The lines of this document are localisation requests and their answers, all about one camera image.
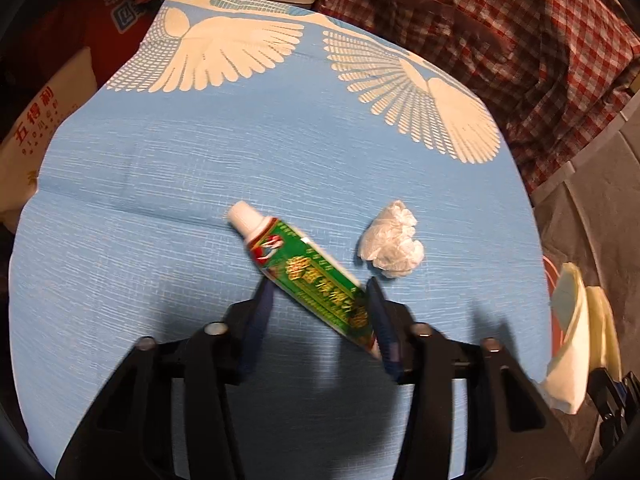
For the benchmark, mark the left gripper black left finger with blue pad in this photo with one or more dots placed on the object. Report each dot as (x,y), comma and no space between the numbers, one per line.
(129,430)

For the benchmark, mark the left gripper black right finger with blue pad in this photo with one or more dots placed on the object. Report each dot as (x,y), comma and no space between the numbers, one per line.
(511,433)

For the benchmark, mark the white paper napkin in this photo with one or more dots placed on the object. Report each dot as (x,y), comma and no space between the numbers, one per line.
(589,342)

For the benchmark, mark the green ointment tube white cap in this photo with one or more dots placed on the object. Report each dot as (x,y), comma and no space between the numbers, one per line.
(294,262)

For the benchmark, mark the pink plastic basin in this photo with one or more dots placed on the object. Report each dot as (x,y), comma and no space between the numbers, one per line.
(552,276)

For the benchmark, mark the grey cloth cover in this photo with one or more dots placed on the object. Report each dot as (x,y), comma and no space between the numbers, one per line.
(592,220)

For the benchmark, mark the crumpled white tissue ball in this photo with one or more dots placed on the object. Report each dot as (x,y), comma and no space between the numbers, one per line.
(390,243)

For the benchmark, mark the white printed plastic bag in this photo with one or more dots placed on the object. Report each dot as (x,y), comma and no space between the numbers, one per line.
(23,149)

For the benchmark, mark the blue tablecloth white bird pattern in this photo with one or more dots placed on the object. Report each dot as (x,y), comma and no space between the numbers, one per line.
(306,118)

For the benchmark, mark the red plaid shirt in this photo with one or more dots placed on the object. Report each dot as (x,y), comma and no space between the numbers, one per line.
(553,73)

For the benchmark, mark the red snack package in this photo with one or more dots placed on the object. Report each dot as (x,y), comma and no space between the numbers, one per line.
(110,29)

